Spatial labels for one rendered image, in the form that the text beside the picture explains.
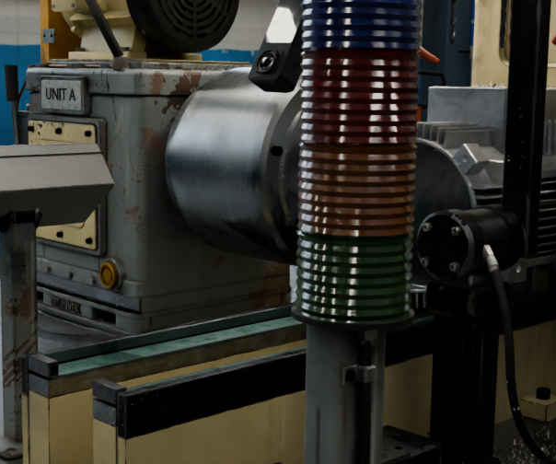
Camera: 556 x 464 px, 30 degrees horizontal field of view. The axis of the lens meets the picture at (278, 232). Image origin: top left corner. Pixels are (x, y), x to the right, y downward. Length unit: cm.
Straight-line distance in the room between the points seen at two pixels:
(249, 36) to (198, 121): 619
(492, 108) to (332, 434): 61
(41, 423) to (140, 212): 56
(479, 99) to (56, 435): 55
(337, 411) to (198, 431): 28
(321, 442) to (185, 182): 78
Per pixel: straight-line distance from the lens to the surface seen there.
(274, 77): 97
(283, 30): 99
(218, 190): 125
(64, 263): 151
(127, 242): 138
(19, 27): 671
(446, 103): 112
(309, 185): 51
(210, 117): 127
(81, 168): 99
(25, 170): 96
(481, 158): 101
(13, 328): 99
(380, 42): 50
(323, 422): 54
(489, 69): 140
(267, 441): 85
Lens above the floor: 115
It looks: 8 degrees down
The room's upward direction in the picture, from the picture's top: 1 degrees clockwise
